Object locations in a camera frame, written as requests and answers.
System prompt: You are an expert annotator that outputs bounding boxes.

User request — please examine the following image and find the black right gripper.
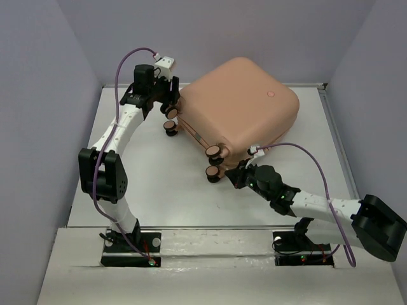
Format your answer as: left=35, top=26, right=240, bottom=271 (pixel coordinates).
left=223, top=158, right=272, bottom=201

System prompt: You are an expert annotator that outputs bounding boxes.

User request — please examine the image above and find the pink hard-shell suitcase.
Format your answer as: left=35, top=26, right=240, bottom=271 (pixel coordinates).
left=160, top=57, right=300, bottom=183

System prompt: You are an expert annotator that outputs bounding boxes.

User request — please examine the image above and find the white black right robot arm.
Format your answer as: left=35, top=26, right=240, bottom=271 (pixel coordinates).
left=225, top=161, right=406, bottom=262

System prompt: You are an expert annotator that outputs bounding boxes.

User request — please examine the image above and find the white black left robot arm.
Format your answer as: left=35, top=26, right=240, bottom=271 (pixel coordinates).
left=78, top=57, right=180, bottom=251

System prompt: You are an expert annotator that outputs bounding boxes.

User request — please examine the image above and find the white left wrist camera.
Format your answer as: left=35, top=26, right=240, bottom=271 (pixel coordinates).
left=153, top=53, right=176, bottom=80

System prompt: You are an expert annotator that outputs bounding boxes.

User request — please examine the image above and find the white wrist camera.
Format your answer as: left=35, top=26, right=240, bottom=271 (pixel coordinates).
left=245, top=146, right=265, bottom=168
left=153, top=53, right=176, bottom=80

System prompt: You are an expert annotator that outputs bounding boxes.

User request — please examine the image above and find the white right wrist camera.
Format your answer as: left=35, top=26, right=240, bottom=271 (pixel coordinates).
left=245, top=146, right=265, bottom=168

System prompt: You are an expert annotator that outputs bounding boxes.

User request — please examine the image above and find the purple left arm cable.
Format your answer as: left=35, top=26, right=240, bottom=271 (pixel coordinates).
left=93, top=47, right=158, bottom=264

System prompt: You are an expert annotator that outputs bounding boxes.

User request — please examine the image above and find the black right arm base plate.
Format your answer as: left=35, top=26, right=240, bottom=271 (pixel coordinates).
left=272, top=231, right=334, bottom=267

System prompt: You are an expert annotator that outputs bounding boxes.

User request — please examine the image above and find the aluminium table edge rail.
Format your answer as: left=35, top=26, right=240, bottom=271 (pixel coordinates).
left=317, top=83, right=363, bottom=199

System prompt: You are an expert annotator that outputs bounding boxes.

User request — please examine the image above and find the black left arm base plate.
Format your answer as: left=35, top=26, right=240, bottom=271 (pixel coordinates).
left=99, top=229, right=162, bottom=268

